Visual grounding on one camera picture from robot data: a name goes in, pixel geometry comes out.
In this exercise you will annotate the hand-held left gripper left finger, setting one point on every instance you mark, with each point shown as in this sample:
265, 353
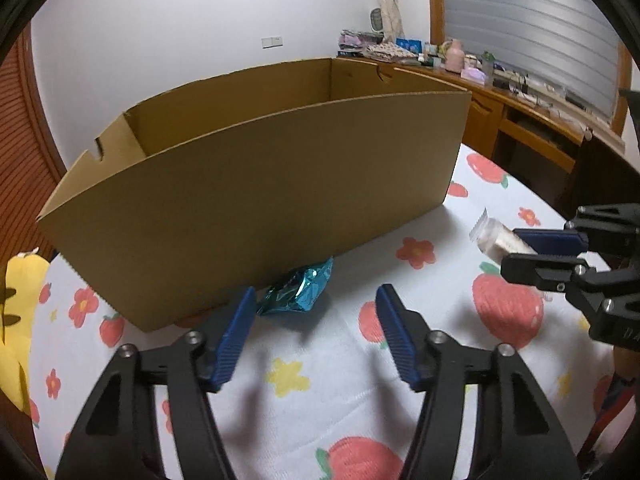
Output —
237, 335

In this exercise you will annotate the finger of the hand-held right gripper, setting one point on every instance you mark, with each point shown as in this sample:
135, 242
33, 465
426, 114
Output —
540, 270
550, 240

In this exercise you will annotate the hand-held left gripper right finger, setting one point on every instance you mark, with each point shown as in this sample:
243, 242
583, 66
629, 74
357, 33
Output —
397, 340

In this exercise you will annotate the clear pale snack packet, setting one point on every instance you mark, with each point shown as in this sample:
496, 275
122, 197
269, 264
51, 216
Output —
492, 235

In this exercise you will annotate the teal foil snack packet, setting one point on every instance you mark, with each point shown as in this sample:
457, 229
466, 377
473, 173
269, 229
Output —
295, 292

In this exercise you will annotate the brown cardboard box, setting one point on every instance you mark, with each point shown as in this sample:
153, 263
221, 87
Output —
250, 200

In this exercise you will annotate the strawberry print bed sheet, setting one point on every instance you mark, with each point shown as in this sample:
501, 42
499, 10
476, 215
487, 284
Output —
325, 360

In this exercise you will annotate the wooden desk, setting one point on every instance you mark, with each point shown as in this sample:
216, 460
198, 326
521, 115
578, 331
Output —
482, 115

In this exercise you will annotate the lilac tissue pack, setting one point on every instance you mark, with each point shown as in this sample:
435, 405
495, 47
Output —
473, 74

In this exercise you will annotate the green lid bottle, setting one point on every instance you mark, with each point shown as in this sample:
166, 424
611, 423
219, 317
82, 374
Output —
488, 64

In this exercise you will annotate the pink bottle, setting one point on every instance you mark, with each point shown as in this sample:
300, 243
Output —
454, 57

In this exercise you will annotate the grey window blind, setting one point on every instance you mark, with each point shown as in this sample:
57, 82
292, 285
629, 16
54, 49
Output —
525, 25

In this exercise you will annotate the yellow plush toy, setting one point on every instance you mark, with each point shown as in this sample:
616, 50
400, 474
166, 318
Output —
15, 350

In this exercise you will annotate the small blue box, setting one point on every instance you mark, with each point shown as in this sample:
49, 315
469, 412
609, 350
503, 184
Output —
408, 45

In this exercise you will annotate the floral fabric bundle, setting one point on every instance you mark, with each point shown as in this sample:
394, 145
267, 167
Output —
392, 51

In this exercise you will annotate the wooden slatted wardrobe door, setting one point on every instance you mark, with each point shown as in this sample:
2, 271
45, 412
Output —
25, 160

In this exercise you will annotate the stack of purple cloths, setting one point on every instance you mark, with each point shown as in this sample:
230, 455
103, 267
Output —
357, 42

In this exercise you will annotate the small white desk fan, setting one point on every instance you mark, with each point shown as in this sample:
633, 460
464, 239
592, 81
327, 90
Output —
376, 19

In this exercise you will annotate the wooden window frame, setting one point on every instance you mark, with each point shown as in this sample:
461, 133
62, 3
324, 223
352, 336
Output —
435, 0

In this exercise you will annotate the white wall switch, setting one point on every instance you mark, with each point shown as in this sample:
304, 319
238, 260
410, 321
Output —
272, 42

